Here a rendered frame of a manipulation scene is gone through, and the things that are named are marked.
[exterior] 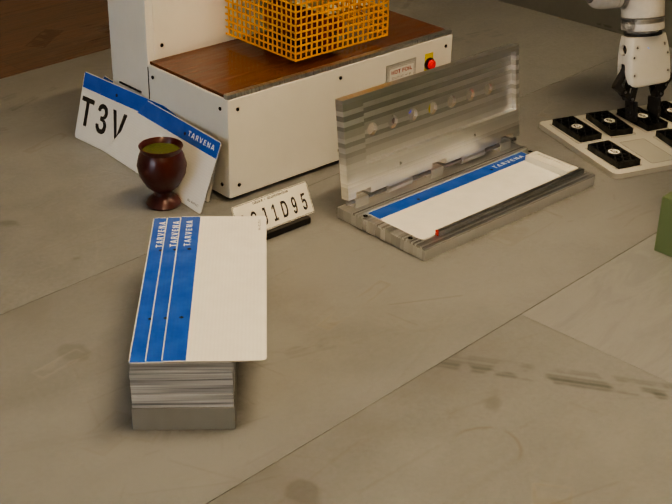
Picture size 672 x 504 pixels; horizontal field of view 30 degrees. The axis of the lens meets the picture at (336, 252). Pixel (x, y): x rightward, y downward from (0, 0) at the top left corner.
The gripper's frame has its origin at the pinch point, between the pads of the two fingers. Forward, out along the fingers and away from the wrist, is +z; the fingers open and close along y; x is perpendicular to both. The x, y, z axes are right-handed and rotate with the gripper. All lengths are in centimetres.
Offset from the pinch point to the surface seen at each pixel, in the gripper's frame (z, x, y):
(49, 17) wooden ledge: -20, 115, -88
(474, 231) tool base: 8, -27, -57
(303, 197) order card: 1, -9, -80
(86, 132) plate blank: -6, 38, -103
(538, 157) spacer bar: 2.5, -10.0, -32.5
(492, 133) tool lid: -2.1, -4.3, -38.6
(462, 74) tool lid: -14.3, -6.0, -45.5
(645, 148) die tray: 4.8, -10.7, -8.3
